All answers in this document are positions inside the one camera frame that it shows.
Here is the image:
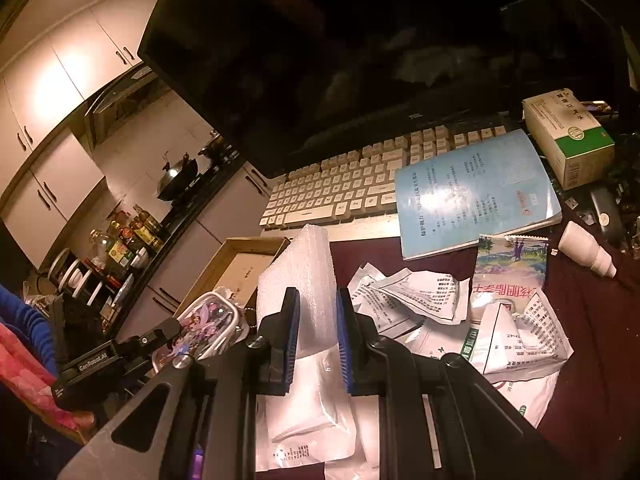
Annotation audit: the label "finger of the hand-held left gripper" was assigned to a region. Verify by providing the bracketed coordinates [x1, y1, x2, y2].
[114, 317, 182, 361]

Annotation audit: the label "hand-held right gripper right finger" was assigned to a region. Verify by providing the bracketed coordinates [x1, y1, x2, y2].
[336, 287, 571, 480]

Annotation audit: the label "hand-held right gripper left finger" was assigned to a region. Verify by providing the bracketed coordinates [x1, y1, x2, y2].
[57, 287, 301, 480]

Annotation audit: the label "white plastic bag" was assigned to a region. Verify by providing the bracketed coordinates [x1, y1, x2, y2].
[255, 347, 359, 472]
[325, 390, 383, 480]

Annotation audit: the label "white foam sheet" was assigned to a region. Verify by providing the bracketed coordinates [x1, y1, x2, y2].
[256, 225, 337, 361]

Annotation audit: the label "printed paper leaflet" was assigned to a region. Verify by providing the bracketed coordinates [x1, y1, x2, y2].
[479, 290, 575, 377]
[347, 262, 472, 333]

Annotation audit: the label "shallow cardboard box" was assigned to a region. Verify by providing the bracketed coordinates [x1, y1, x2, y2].
[187, 237, 292, 312]

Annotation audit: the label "person's left hand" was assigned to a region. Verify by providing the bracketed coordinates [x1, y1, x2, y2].
[70, 410, 99, 433]

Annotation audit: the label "clear cartoon print pouch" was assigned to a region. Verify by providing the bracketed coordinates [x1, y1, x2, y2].
[151, 287, 251, 375]

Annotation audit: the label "blue fleece garment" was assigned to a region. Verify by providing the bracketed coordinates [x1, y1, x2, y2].
[0, 284, 60, 378]

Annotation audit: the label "dish rack with plates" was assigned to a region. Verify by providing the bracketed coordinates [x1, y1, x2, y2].
[46, 247, 137, 313]

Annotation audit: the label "white base cabinets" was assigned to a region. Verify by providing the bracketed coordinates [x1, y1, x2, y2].
[116, 165, 275, 333]

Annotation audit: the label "white packet with green stripe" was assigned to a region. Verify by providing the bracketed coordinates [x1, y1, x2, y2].
[402, 305, 488, 361]

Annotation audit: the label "group of condiment bottles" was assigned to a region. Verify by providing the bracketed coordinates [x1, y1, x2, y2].
[89, 204, 167, 267]

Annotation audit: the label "black kitchen counter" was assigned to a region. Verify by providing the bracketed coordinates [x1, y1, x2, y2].
[105, 152, 247, 321]

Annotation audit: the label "beige computer keyboard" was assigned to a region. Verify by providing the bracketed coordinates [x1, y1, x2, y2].
[259, 122, 527, 242]

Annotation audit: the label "steel wok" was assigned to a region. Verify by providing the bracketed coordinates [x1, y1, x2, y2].
[155, 155, 202, 202]

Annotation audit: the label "small silver foil sachet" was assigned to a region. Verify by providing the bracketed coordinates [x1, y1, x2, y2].
[472, 235, 549, 307]

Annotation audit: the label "large white printed packet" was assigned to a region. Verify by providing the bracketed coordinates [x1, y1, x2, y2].
[482, 369, 567, 430]

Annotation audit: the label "dark cooking pot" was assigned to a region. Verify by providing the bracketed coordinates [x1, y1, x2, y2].
[197, 132, 224, 162]

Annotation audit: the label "light blue booklet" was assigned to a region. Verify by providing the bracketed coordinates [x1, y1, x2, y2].
[394, 129, 564, 261]

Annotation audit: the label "kitchen range hood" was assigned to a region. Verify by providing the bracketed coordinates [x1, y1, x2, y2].
[84, 64, 157, 147]

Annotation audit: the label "white dropper bottle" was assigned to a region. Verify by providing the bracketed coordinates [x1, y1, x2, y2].
[557, 221, 618, 279]

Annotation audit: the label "black computer monitor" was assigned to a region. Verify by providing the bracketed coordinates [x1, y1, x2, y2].
[137, 0, 632, 179]

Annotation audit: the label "black computer mouse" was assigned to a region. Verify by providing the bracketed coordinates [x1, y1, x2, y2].
[587, 187, 624, 247]

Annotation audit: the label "white and green medicine box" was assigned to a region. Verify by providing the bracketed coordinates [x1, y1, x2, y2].
[522, 89, 616, 191]

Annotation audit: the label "white wall cabinets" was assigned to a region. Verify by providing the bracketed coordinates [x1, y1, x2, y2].
[0, 0, 172, 268]

